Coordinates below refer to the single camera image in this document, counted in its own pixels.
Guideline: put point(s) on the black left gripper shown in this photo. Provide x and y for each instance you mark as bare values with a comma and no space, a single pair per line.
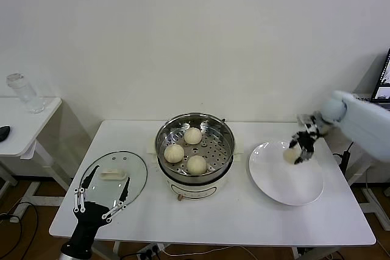
90,217

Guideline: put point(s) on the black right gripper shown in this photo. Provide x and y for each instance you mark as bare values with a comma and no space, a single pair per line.
307,138

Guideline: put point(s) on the white steamed baozi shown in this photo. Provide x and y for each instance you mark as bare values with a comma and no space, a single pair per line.
289,156
174,153
197,165
192,136

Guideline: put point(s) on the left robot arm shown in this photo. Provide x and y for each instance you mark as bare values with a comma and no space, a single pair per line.
76,251

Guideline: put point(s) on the stainless steel steamer basket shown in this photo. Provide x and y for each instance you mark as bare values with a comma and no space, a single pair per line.
219,138

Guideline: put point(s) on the white oval plate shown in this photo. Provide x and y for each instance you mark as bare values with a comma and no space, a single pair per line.
283,187

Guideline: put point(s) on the white power strip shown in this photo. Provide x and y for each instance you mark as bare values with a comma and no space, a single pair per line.
149,251

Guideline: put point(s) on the black laptop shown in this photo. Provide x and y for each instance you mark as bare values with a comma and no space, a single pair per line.
384,83

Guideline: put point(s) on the white rounded side table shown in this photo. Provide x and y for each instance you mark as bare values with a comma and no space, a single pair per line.
18,120

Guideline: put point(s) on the black computer mouse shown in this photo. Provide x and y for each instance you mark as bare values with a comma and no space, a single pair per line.
4,133

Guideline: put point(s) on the clear glass jar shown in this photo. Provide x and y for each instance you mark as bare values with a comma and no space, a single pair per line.
27,95

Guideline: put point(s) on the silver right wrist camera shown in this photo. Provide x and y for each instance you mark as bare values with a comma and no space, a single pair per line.
306,120

